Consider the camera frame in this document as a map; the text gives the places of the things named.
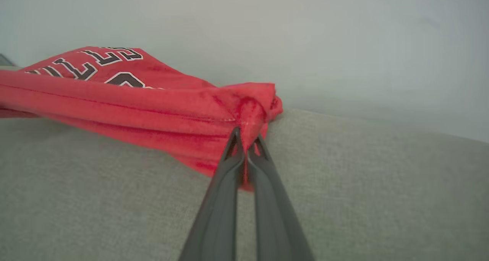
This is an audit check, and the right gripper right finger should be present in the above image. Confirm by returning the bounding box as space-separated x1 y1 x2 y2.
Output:
247 135 315 261

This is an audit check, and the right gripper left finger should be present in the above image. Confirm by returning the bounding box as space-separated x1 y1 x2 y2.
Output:
178 126 245 261

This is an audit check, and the grey fabric sofa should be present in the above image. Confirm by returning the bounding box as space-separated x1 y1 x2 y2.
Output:
0 64 489 261

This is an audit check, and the red and white jersey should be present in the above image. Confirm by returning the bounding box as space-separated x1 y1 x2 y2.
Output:
0 46 284 193

